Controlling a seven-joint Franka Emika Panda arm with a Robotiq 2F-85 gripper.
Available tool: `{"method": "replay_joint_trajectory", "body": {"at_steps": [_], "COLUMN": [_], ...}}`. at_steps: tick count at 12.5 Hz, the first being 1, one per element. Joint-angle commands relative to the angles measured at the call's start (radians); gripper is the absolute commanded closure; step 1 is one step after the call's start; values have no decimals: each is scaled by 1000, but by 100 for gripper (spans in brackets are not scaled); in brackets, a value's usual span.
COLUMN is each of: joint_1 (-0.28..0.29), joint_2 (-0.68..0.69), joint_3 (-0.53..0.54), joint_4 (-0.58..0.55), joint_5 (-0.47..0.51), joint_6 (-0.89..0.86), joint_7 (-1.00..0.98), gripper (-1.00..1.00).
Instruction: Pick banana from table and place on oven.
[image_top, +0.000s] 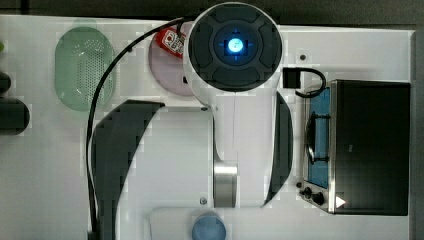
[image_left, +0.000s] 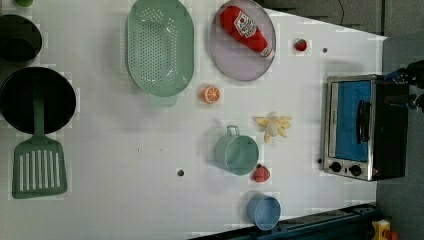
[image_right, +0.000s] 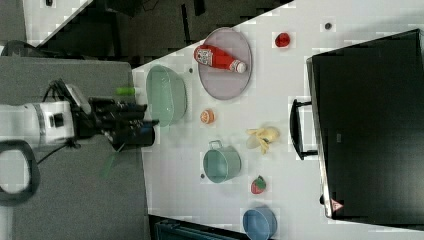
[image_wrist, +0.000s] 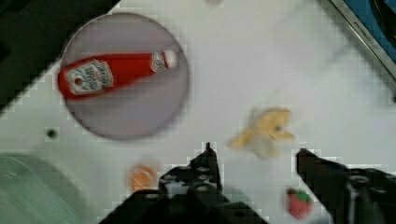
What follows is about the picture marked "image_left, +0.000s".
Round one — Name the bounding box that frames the grey round plate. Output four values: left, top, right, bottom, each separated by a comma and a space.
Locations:
209, 0, 276, 81

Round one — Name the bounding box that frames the blue table frame rail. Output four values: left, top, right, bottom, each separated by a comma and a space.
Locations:
190, 204, 382, 240

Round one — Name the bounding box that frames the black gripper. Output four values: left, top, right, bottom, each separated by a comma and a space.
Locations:
384, 60, 424, 111

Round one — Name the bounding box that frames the small red strawberry toy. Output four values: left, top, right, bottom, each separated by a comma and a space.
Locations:
294, 39, 307, 52

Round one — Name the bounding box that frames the small black bowl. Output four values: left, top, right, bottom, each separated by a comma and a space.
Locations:
0, 14, 43, 63

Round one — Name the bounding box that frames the red strawberry toy near cup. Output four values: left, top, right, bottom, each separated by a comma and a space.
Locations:
253, 164, 270, 183

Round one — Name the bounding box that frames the green metal cup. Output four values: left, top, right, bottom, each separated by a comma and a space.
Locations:
214, 125, 259, 176

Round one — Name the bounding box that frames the blue cup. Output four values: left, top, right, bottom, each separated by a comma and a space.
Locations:
247, 193, 281, 231

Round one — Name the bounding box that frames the red ketchup bottle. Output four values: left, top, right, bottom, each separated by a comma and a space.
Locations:
220, 5, 274, 59

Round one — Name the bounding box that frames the yellow red emergency button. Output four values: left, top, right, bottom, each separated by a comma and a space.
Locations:
372, 220, 399, 240

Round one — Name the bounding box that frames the large black pan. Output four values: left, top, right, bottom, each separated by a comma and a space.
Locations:
1, 67, 76, 134

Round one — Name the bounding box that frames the green perforated colander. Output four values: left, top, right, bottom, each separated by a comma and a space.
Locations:
127, 0, 194, 107

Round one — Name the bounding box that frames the green slotted spatula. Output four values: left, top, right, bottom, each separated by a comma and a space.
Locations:
12, 96, 68, 199

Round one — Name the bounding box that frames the orange slice toy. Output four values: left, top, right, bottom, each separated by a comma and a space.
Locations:
201, 86, 220, 104

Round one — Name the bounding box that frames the peeled banana toy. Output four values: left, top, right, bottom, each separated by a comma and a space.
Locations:
254, 116, 292, 143

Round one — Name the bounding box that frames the green lime toy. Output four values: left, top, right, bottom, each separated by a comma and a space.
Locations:
15, 0, 34, 8

